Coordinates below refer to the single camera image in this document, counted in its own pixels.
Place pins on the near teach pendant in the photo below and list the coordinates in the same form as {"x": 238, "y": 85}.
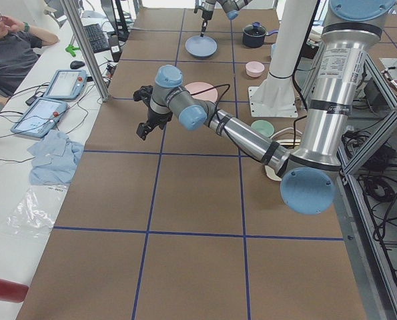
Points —
{"x": 41, "y": 117}

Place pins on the aluminium frame post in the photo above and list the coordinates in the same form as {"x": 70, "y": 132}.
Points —
{"x": 74, "y": 18}

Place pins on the black keyboard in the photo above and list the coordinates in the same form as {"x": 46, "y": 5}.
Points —
{"x": 96, "y": 38}

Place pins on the white camera stand pedestal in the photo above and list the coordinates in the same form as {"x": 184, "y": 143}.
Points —
{"x": 275, "y": 96}

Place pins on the dark pot with glass lid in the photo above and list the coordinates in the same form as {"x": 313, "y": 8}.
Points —
{"x": 254, "y": 35}

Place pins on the blue plate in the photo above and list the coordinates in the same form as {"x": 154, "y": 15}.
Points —
{"x": 201, "y": 47}

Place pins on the green plastic clamp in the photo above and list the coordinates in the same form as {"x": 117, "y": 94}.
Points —
{"x": 72, "y": 50}

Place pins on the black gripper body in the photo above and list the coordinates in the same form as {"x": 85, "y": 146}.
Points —
{"x": 155, "y": 117}
{"x": 205, "y": 14}

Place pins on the pink bowl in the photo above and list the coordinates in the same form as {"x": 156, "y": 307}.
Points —
{"x": 254, "y": 69}

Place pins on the seated person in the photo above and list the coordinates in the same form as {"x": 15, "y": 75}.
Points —
{"x": 18, "y": 40}

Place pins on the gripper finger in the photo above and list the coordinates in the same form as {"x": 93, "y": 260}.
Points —
{"x": 203, "y": 27}
{"x": 142, "y": 130}

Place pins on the far teach pendant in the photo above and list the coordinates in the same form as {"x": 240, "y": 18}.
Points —
{"x": 66, "y": 84}

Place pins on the light blue cloth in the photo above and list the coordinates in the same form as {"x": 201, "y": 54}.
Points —
{"x": 55, "y": 159}

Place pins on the clear plastic bag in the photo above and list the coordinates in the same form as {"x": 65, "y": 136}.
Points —
{"x": 35, "y": 215}

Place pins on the light blue cup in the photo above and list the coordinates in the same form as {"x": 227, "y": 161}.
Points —
{"x": 273, "y": 50}

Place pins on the red bottle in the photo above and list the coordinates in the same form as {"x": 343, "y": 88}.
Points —
{"x": 12, "y": 291}

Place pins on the black computer mouse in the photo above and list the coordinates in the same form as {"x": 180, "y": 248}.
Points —
{"x": 76, "y": 65}

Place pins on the teach pendant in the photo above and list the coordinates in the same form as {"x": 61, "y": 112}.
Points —
{"x": 66, "y": 84}
{"x": 41, "y": 117}

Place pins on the green bowl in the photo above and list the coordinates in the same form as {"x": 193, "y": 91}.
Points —
{"x": 264, "y": 127}

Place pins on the pink plate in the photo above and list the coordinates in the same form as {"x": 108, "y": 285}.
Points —
{"x": 203, "y": 91}

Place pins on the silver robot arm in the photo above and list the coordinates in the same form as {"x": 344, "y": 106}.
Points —
{"x": 308, "y": 171}
{"x": 231, "y": 8}

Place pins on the cream toaster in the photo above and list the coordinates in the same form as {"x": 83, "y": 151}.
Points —
{"x": 270, "y": 173}

